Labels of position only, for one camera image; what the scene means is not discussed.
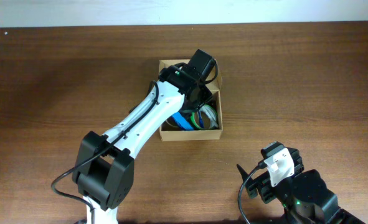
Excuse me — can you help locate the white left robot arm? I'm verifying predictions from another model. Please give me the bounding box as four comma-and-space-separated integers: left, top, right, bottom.
72, 49, 219, 223

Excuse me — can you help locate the blue plastic case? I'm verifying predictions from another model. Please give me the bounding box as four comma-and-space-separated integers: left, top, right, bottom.
172, 112, 194, 131

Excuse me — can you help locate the brown cardboard box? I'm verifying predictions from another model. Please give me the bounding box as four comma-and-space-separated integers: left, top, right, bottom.
158, 70, 223, 142

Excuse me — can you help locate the black right camera cable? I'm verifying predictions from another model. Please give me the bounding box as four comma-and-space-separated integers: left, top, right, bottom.
237, 160, 268, 224

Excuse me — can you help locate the beige masking tape roll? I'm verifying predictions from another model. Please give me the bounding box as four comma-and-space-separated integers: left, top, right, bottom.
165, 116, 179, 129

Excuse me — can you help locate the black marker pen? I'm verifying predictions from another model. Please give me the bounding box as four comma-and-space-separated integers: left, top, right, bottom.
201, 105, 219, 129

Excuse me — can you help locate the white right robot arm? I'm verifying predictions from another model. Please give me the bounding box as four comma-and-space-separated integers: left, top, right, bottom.
237, 142, 363, 224

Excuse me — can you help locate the blue ballpoint pen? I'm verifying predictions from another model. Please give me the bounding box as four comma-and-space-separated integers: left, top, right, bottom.
197, 110, 204, 129

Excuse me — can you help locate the green tape roll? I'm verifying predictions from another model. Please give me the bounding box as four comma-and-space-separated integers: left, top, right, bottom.
191, 109, 210, 130

